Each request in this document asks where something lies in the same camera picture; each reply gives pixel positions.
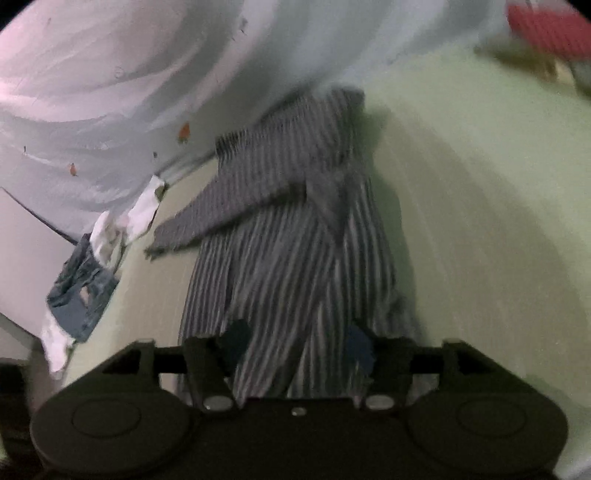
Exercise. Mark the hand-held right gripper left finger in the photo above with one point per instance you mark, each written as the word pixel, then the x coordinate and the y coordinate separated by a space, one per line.
pixel 235 344

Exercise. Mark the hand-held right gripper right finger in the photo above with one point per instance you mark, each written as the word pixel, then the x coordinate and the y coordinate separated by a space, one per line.
pixel 360 347

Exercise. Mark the blue white checkered shirt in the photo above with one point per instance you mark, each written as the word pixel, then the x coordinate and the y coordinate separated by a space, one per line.
pixel 286 277

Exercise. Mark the white cloth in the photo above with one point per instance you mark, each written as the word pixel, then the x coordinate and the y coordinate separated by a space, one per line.
pixel 55 346
pixel 143 212

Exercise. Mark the blue denim jeans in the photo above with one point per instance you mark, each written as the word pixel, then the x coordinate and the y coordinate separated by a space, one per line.
pixel 76 295

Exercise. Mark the light blue printed sheet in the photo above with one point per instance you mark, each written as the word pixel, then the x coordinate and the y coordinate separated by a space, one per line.
pixel 115 92

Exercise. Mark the beige olive cloth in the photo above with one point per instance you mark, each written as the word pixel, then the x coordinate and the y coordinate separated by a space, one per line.
pixel 531 60

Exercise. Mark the red knitted cloth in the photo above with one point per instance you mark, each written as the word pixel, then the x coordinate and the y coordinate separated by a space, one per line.
pixel 554 27

